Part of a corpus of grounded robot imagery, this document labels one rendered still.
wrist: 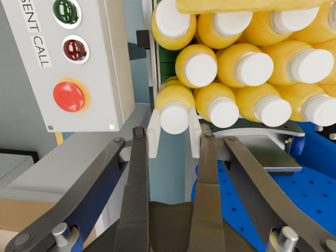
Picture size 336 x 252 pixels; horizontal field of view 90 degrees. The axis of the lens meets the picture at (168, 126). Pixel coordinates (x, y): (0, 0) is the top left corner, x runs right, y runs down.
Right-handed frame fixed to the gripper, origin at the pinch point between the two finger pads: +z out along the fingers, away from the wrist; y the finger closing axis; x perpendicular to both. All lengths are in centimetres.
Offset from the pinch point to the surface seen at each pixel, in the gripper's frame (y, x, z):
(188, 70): 1.8, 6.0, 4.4
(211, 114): 5.1, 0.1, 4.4
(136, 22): -26, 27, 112
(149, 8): -3.8, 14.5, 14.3
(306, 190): 22.4, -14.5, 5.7
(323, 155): 63, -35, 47
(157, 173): -19, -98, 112
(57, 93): -13.4, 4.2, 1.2
